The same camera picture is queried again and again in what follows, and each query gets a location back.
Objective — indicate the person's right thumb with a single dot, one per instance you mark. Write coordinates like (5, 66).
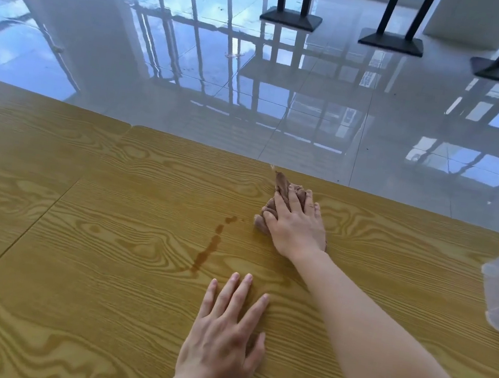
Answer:
(269, 216)

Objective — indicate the person's left middle finger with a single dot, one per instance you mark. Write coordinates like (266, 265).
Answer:
(239, 296)

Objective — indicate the brown liquid spill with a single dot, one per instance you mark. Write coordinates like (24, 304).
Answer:
(213, 242)

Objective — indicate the person's left hand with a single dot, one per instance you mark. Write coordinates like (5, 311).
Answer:
(215, 353)

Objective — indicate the person's right forearm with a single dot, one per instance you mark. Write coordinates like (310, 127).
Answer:
(375, 347)

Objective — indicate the brown cleaning cloth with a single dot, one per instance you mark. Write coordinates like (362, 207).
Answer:
(283, 186)

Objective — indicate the person's right little finger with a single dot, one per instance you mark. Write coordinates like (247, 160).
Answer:
(319, 212)

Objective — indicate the person's left thumb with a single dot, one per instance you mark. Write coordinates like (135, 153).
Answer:
(257, 350)

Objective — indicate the person's left little finger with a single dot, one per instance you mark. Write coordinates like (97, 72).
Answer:
(208, 298)

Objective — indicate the person's right middle finger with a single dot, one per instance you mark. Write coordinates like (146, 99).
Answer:
(296, 198)

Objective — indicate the person's right hand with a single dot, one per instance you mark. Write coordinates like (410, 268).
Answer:
(297, 232)

